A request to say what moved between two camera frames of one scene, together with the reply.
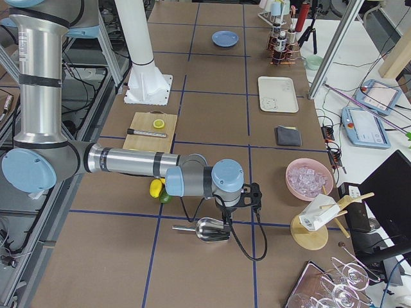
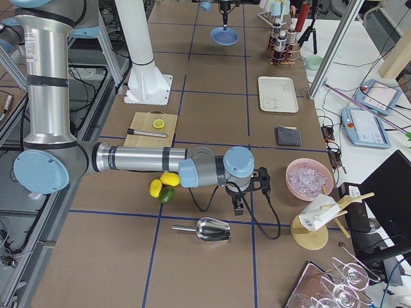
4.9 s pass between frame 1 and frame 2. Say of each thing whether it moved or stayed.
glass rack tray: stayed
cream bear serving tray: stayed
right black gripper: moved
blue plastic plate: moved
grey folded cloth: stayed
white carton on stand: stayed
